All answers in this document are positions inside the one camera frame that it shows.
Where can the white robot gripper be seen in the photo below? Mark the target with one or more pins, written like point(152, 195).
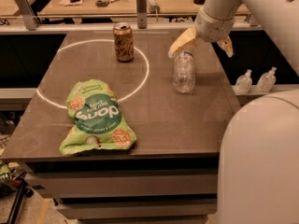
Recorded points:
point(212, 27)

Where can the clear plastic water bottle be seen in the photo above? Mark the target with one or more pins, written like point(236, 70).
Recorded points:
point(184, 72)

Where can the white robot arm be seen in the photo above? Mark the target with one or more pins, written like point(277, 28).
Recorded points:
point(258, 177)

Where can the left clear sanitizer bottle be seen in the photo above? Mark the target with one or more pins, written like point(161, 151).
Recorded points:
point(243, 83)

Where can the clear sanitizer bottle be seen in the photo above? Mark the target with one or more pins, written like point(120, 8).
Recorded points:
point(267, 80)
point(243, 83)

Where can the right clear sanitizer bottle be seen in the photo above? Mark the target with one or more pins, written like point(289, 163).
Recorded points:
point(267, 80)

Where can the white power strip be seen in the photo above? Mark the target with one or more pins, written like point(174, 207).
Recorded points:
point(153, 6)

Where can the gold soda can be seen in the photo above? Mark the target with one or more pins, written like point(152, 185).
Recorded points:
point(123, 41)

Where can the green snack chip bag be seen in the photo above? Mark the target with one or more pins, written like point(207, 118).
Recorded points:
point(98, 120)

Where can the grey table drawer base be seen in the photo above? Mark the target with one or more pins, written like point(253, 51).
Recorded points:
point(128, 188)

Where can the right metal bracket post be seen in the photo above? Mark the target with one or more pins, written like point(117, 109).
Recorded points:
point(250, 19)

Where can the metal bracket post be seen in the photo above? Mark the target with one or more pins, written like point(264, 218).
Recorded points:
point(29, 18)
point(250, 19)
point(141, 11)

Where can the middle metal bracket post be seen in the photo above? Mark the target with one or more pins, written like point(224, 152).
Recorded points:
point(141, 11)

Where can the left metal bracket post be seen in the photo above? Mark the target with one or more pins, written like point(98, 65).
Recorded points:
point(29, 18)

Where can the black cart frame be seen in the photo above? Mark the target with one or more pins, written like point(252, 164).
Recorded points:
point(23, 191)

